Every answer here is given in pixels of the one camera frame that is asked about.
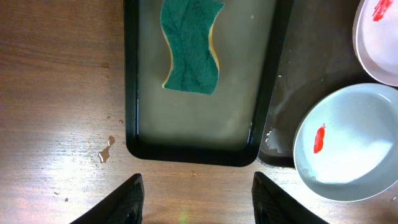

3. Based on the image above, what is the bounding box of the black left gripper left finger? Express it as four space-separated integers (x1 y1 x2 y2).
72 174 145 224

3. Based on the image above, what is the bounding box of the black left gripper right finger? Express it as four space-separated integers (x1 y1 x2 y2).
252 172 328 224

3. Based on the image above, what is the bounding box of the light blue plate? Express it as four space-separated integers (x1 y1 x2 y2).
293 83 397 202

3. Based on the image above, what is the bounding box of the green yellow sponge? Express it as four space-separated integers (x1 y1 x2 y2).
160 0 224 95

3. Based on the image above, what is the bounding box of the white pink plate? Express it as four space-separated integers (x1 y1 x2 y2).
353 0 397 86

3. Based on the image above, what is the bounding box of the black water tray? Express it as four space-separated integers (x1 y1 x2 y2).
123 0 294 167

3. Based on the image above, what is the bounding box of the brown serving tray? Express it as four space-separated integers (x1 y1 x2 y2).
257 0 379 169

